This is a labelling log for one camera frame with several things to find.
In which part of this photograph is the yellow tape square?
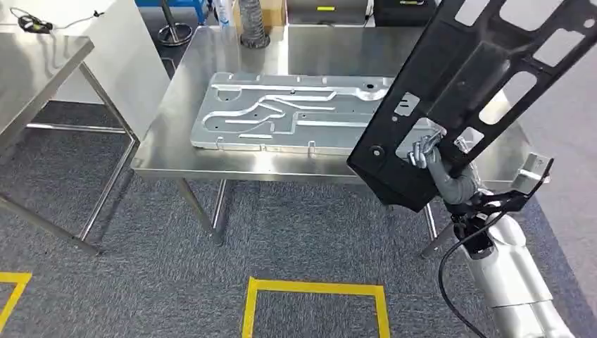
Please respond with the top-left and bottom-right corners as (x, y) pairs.
(241, 277), (391, 338)

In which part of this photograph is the black panel with cutouts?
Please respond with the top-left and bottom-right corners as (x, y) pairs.
(346, 0), (597, 213)

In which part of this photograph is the empty steel table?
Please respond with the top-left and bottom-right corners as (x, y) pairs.
(0, 32), (141, 256)

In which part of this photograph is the black device with cord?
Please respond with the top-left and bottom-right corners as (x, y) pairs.
(8, 6), (106, 35)

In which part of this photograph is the grey ribbed hose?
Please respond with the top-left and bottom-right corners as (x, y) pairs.
(237, 0), (272, 49)

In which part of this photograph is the yellow tape corner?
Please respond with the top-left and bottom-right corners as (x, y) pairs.
(0, 272), (32, 333)

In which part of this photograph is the steel table with tray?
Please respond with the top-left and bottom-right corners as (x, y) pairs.
(130, 24), (553, 260)

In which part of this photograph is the chrome stool base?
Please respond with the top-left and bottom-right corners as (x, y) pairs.
(156, 0), (194, 48)

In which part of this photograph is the white partition panel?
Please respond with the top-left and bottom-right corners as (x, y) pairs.
(0, 0), (158, 141)

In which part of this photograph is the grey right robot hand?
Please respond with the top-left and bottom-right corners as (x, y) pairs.
(408, 132), (482, 206)

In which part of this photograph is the blue metal frame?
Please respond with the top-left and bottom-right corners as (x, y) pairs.
(134, 0), (209, 25)

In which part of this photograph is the black case with yellow label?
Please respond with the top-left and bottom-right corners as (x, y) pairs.
(286, 0), (370, 26)
(372, 0), (440, 27)

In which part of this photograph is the white bottle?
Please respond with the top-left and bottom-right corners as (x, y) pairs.
(212, 0), (237, 28)

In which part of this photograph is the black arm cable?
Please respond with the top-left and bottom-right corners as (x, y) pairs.
(436, 157), (556, 338)

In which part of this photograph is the grooved aluminium tray plate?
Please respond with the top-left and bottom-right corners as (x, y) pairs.
(190, 72), (441, 158)

